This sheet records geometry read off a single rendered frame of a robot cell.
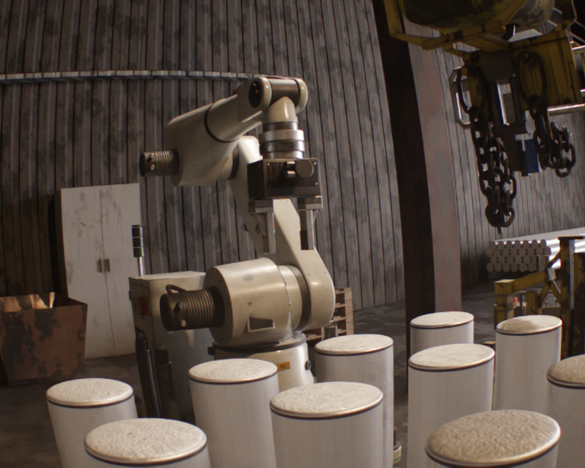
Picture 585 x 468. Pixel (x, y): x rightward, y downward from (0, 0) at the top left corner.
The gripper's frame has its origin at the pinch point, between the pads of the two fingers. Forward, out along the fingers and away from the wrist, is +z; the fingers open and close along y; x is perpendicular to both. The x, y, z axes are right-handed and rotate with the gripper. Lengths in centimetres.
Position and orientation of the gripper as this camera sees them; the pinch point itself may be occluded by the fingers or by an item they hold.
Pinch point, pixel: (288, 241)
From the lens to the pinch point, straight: 213.0
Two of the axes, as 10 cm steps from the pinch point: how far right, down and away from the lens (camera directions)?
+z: 0.8, 10.0, 0.2
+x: 4.7, -0.2, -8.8
